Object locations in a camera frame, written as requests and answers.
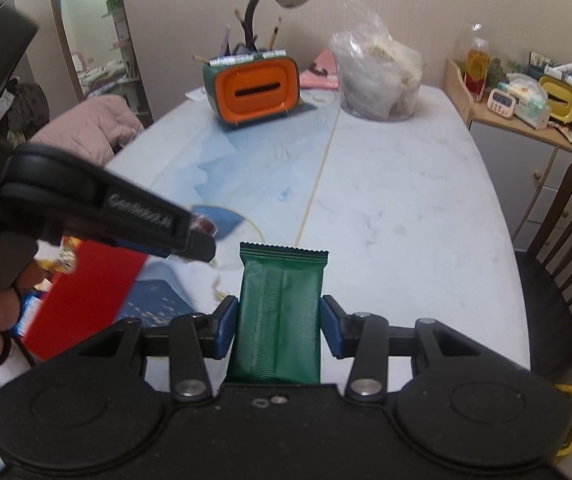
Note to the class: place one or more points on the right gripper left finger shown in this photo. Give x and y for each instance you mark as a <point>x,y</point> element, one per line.
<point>103,400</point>

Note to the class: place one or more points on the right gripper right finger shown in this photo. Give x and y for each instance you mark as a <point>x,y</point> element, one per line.
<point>452,399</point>

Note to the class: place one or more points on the red foil snack bag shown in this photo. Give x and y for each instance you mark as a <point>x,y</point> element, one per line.
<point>202,224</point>

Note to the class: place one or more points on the green snack bar wrapper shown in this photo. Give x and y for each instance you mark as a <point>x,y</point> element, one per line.
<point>278,335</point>

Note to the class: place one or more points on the blue oreo packet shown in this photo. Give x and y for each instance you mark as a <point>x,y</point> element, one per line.
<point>29,308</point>

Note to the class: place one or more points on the pink jacket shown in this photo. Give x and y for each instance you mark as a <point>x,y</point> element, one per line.
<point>93,130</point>

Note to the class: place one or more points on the red white cardboard box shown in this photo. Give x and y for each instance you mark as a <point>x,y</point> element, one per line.
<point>86,285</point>

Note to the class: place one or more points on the wooden chair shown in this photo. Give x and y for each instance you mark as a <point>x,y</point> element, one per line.
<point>545,271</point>

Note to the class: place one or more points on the wooden side cabinet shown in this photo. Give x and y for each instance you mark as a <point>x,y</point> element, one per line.
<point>526,166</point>

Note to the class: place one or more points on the green orange tissue box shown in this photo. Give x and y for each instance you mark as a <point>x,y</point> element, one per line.
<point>249,87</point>

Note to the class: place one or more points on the white digital timer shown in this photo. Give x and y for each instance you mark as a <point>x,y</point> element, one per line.
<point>501,103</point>

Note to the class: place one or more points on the yellow tissue box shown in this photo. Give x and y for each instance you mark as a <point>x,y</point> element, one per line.
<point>559,99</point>

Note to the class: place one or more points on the clear plastic bag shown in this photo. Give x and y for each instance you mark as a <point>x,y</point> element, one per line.
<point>379,78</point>

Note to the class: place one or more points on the oil bottle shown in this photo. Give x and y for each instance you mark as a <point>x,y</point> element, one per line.
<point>476,67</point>

